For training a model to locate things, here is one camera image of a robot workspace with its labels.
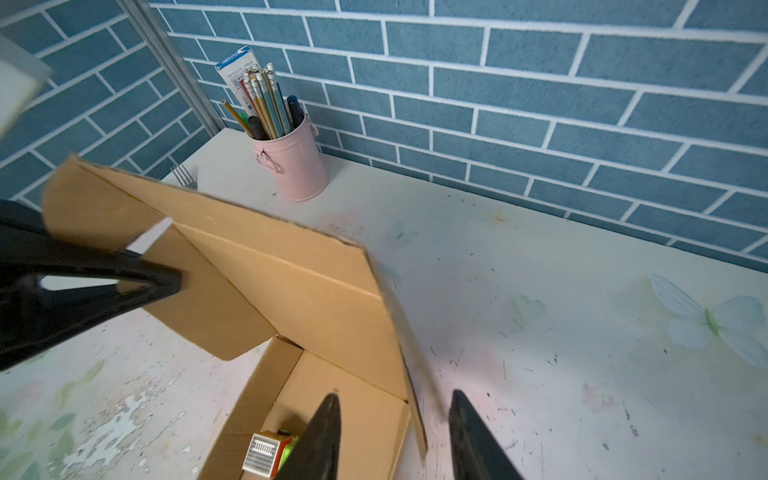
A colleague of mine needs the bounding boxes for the metal fork teal handle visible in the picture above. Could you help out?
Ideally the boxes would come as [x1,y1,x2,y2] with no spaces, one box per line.
[171,164,198,190]

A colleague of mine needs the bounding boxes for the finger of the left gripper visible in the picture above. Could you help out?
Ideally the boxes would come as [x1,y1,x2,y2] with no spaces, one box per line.
[1,200,183,370]

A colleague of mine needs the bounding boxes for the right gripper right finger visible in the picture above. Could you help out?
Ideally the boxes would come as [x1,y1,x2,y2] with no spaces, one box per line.
[448,389,523,480]

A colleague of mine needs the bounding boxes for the small green white toy block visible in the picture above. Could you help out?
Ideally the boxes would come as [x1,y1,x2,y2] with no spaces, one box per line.
[242,430,299,479]

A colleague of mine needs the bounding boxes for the brown cardboard box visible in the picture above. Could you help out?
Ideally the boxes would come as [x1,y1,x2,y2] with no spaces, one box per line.
[43,157,428,479]

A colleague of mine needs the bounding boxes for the pens in bucket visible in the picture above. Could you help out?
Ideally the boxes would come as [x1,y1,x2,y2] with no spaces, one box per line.
[214,46,304,141]

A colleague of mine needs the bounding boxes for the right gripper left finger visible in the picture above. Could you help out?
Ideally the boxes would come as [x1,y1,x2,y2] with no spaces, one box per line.
[275,393,341,480]

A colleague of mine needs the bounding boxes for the pink pen holder bucket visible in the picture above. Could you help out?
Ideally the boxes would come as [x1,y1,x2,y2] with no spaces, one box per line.
[252,114,329,202]

